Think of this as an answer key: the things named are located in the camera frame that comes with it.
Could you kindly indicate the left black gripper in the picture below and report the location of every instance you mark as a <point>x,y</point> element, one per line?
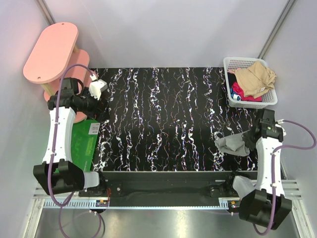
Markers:
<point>99,115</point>

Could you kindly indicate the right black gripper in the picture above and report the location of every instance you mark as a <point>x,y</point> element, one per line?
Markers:
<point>246,136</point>

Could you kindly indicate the grey t-shirt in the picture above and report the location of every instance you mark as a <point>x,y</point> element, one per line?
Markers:
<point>233,145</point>

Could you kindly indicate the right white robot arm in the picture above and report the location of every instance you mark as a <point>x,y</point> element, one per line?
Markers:
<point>263,203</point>

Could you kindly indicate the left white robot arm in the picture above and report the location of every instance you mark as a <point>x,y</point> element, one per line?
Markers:
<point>57,173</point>

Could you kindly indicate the green plastic board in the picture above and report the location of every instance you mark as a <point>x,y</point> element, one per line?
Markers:
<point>78,143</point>

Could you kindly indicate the white plastic laundry basket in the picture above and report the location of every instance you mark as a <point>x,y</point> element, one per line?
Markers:
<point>231,63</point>

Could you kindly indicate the blue garment in basket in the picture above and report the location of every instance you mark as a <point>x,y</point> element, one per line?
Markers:
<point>235,93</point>

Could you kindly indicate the beige t-shirt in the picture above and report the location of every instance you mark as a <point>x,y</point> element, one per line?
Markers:
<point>255,80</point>

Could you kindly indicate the black marble pattern mat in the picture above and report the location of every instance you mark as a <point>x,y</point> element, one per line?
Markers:
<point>167,119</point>

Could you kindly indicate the pink three-tier shelf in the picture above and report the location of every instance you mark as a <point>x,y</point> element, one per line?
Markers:
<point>52,54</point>

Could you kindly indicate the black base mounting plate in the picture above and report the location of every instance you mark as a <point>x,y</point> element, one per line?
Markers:
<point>122,184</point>

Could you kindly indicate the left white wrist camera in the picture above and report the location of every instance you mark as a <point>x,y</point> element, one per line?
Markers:
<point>96,88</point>

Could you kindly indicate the aluminium frame rail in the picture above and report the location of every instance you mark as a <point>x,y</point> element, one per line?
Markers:
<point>155,194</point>

